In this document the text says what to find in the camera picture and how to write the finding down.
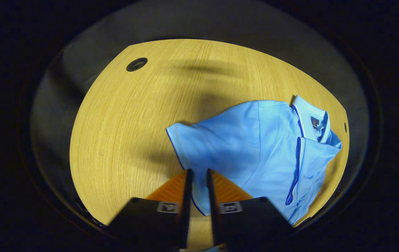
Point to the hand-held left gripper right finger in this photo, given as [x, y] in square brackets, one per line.
[212, 210]

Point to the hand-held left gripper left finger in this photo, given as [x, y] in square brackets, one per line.
[186, 210]

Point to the light blue T-shirt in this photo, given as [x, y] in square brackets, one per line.
[248, 147]

